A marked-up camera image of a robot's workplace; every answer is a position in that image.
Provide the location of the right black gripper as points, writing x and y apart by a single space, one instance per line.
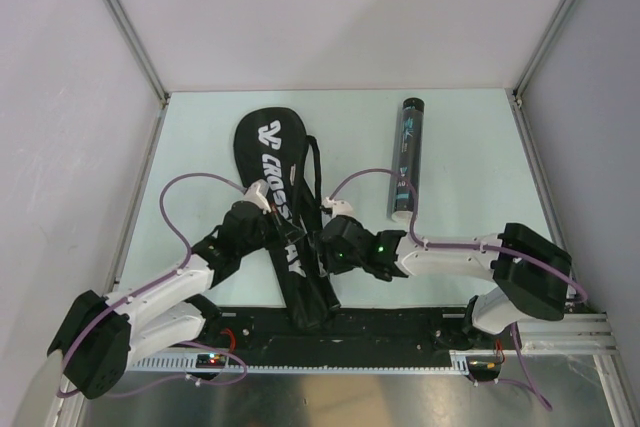
327 262

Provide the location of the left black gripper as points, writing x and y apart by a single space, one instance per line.
284 233

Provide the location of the black racket cover bag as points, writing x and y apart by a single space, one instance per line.
272 144

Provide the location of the black shuttlecock tube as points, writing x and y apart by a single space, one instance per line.
406 160

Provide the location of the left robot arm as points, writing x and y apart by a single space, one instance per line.
101 336

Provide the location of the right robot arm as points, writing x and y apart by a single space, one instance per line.
529 272

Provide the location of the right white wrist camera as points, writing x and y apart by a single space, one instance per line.
336 207

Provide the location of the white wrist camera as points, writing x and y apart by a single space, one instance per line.
336 207
256 194

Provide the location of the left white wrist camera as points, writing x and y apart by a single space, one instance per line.
256 194

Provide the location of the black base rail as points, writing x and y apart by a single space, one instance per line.
355 338

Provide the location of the right aluminium frame post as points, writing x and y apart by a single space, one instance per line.
550 35

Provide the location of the aluminium frame post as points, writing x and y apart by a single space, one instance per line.
131 38
550 35

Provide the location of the left aluminium frame post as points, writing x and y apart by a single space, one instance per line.
131 38

